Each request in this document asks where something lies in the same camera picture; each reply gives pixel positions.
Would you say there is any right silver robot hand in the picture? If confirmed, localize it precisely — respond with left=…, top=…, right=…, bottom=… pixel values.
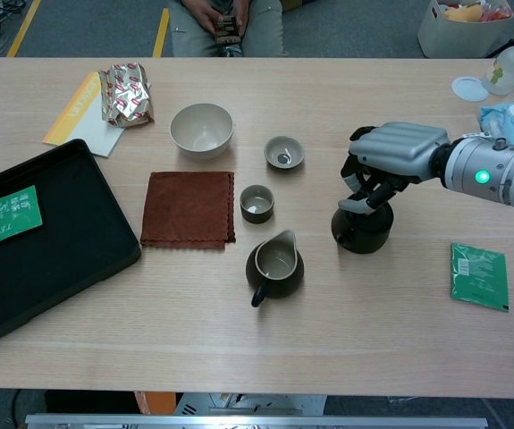
left=339, top=122, right=452, bottom=215

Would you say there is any black teapot with hoop handle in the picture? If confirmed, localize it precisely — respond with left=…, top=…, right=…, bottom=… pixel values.
left=330, top=192, right=394, bottom=255

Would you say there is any robot base chassis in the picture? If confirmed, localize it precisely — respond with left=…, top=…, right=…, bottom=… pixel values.
left=173, top=391, right=328, bottom=416

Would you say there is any white round lid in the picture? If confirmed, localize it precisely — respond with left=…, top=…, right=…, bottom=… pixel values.
left=451, top=75, right=489, bottom=104

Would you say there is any wide grey tea cup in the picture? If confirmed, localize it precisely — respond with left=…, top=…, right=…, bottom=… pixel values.
left=263, top=135, right=306, bottom=171

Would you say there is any beige storage bin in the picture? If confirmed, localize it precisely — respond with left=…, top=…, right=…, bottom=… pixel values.
left=416, top=0, right=514, bottom=59

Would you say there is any frosted bottle with wooden cap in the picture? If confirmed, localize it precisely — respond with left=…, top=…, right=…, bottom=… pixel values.
left=485, top=31, right=514, bottom=97

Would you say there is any yellow plush toy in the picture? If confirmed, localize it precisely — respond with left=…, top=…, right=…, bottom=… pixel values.
left=442, top=3, right=484, bottom=23

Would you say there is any green tea packet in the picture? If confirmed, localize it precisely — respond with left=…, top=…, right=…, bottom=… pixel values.
left=449, top=241, right=510, bottom=313
left=0, top=184, right=44, bottom=249

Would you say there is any small dark teacup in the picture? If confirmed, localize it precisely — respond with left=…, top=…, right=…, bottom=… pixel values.
left=239, top=184, right=276, bottom=225

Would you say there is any seated person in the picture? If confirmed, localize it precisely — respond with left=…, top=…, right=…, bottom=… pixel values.
left=166, top=0, right=290, bottom=58

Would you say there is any large beige bowl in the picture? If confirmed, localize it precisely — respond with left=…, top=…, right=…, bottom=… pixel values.
left=169, top=103, right=234, bottom=159

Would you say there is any smartphone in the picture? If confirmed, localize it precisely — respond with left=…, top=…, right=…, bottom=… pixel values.
left=214, top=15, right=240, bottom=45

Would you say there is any brown suede cloth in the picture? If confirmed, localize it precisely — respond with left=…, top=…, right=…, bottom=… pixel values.
left=139, top=171, right=237, bottom=251

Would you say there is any silver red foil bag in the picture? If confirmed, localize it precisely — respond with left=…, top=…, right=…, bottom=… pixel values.
left=97, top=62, right=156, bottom=129

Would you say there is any yellow white Lexicon booklet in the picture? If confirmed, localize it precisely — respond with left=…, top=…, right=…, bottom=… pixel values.
left=41, top=71, right=126, bottom=159

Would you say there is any orange box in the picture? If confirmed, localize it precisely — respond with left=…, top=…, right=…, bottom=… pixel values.
left=133, top=391, right=178, bottom=416

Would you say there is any black rectangular tray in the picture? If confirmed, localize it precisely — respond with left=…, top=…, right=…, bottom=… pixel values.
left=0, top=138, right=143, bottom=346

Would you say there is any dark pitcher with handle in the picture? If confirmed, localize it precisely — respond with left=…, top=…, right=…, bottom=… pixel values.
left=245, top=229, right=305, bottom=308

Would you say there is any aluminium rail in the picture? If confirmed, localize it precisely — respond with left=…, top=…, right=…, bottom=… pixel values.
left=24, top=413, right=489, bottom=429

